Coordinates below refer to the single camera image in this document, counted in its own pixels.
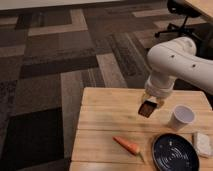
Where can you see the white paper cup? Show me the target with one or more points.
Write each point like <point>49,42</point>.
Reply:
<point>181,116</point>

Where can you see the wooden desk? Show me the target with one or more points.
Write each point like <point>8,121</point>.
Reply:
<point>205,7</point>

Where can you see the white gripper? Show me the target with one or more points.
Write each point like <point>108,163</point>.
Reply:
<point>158,88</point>

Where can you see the white sponge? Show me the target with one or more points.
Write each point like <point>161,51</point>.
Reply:
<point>202,144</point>

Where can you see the orange carrot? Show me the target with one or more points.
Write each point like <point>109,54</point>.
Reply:
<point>130,146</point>

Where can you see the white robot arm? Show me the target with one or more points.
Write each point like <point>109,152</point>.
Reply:
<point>172,60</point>

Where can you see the dark blue plate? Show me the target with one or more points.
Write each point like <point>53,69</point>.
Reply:
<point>172,152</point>

